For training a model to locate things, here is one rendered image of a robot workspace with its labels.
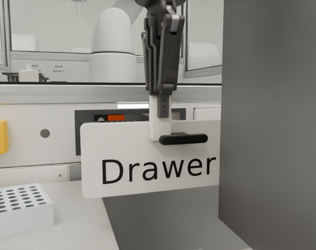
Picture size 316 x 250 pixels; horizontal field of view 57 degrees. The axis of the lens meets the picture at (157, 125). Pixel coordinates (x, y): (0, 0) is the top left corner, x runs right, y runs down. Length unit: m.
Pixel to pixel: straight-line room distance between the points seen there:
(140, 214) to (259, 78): 0.54
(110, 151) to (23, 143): 0.35
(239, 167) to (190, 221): 0.47
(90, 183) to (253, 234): 0.24
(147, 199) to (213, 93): 0.34
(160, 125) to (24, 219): 0.25
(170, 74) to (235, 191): 0.20
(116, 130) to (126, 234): 0.46
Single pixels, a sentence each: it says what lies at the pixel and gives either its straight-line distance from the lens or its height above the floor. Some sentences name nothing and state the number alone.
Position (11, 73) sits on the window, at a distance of 0.76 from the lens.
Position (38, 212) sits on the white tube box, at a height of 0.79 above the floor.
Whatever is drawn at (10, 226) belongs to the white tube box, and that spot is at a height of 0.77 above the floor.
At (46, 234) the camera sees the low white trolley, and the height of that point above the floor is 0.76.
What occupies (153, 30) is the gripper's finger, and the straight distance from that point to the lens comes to 0.41.
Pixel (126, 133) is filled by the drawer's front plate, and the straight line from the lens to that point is 0.43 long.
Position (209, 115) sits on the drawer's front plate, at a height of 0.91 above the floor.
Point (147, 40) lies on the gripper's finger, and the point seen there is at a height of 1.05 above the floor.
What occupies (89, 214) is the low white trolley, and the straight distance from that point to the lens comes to 0.55.
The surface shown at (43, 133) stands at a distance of 0.74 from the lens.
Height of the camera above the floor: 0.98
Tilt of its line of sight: 7 degrees down
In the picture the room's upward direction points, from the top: straight up
